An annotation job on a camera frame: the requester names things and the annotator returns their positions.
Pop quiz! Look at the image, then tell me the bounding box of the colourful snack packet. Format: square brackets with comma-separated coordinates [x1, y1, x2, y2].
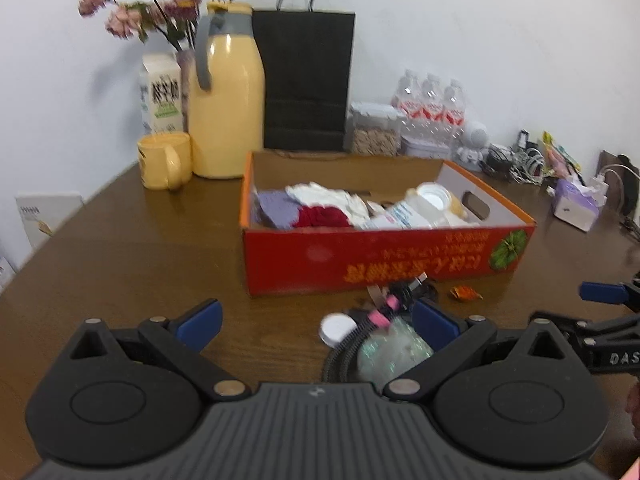
[541, 131, 583, 186]

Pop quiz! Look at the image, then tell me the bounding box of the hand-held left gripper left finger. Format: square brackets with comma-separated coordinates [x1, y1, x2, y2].
[70, 298, 251, 402]

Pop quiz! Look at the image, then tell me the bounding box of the tangle of charging cables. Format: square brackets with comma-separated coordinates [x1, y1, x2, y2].
[482, 142, 556, 188]

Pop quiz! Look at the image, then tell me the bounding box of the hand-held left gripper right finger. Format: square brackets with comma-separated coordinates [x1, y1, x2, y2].
[382, 297, 588, 402]

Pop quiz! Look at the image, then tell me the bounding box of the white cloth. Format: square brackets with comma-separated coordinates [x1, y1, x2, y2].
[285, 181, 371, 228]

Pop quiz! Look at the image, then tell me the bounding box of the iridescent plastic bag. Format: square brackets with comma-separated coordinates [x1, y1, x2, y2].
[356, 317, 435, 391]

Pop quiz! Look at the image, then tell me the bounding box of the yellow thermos jug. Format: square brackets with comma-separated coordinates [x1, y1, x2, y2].
[187, 1, 266, 180]

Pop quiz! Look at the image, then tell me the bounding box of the dried pink flower bouquet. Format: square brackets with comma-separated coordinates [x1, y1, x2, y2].
[77, 0, 246, 53]

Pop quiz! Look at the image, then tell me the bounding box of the white robot-shaped speaker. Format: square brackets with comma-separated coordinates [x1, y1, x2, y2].
[457, 121, 493, 171]

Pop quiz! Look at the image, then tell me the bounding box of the purple cloth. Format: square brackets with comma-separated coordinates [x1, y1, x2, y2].
[255, 189, 303, 231]

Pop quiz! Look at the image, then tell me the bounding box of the clear plastic jar white label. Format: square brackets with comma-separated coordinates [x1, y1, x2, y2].
[360, 200, 451, 231]

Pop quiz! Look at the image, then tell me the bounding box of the red cardboard box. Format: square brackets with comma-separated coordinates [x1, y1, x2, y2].
[239, 150, 537, 297]

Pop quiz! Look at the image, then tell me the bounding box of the black cable with pink plugs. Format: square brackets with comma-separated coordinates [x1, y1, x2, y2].
[367, 272, 438, 328]

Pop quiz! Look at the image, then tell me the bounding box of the white booklet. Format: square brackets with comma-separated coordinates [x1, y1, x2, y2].
[14, 191, 83, 251]

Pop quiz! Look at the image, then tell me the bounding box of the white milk carton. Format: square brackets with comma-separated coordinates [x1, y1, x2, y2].
[139, 52, 183, 136]

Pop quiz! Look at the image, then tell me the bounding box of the small white bottle cap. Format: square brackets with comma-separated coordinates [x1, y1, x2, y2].
[320, 312, 358, 347]

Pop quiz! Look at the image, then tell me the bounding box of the clear container of seeds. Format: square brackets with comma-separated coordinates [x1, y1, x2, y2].
[348, 101, 403, 157]

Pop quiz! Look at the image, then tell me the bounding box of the glass vase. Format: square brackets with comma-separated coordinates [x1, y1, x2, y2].
[176, 50, 196, 133]

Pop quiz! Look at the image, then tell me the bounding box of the white charger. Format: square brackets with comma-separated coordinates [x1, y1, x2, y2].
[590, 175, 611, 206]

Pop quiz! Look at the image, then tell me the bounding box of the black braided cable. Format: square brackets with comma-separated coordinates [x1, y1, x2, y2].
[320, 317, 381, 386]

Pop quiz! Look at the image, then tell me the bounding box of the white ribbed plastic lid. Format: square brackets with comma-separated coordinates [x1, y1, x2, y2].
[416, 182, 455, 212]

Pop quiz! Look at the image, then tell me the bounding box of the yellow fluffy cloth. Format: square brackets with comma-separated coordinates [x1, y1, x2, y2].
[447, 195, 481, 226]

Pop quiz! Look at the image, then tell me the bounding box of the purple tissue pack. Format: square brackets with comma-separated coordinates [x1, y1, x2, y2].
[552, 178, 601, 232]

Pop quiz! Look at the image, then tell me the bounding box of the black paper bag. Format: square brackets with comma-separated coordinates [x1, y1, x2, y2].
[251, 0, 357, 152]

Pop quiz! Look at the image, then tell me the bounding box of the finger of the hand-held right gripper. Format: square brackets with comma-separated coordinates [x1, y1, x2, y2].
[529, 310, 640, 348]
[579, 277, 640, 307]

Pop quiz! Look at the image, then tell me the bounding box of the grey tin box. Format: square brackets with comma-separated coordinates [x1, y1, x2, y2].
[400, 132, 453, 160]

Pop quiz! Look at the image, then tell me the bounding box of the yellow mug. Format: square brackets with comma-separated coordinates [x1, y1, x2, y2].
[137, 131, 193, 191]

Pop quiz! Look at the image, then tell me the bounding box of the red cloth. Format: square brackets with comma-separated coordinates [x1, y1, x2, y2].
[295, 205, 351, 229]

